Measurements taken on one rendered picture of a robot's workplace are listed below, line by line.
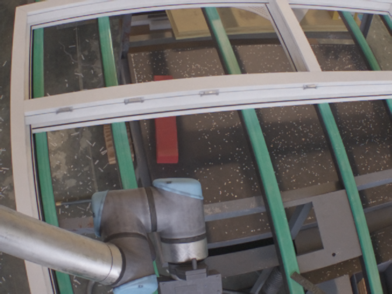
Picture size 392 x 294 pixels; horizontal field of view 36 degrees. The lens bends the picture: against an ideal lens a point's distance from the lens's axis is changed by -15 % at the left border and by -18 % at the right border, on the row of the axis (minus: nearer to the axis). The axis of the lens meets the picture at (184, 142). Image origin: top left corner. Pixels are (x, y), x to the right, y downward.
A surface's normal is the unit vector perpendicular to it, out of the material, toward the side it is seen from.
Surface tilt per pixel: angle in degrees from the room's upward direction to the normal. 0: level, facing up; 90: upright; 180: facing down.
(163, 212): 35
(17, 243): 64
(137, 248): 23
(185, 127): 0
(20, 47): 0
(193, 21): 0
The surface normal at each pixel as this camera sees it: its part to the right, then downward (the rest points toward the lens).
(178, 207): 0.16, 0.01
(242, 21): 0.10, -0.58
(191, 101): 0.20, 0.81
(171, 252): -0.56, 0.10
